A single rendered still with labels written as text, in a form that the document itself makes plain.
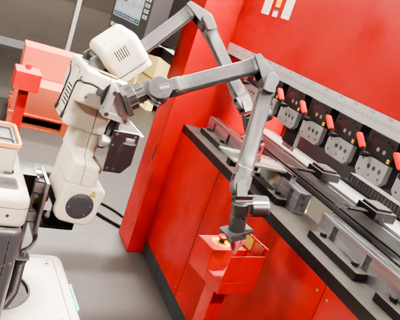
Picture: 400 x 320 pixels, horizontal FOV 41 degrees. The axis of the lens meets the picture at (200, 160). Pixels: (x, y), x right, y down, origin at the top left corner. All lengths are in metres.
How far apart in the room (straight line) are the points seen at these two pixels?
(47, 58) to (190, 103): 2.51
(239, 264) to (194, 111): 1.45
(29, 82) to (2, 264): 1.90
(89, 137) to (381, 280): 1.12
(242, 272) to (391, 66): 0.88
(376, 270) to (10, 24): 7.70
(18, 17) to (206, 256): 7.32
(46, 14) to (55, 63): 3.61
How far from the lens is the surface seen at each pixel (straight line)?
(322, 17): 2.40
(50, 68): 5.39
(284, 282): 2.06
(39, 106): 5.11
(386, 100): 1.95
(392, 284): 1.83
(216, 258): 1.93
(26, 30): 8.95
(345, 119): 2.10
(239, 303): 2.32
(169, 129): 3.11
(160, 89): 1.77
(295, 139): 2.37
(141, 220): 3.31
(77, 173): 1.98
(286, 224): 2.11
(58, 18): 8.98
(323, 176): 2.51
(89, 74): 1.84
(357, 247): 1.95
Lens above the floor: 1.56
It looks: 16 degrees down
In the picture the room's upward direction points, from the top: 19 degrees clockwise
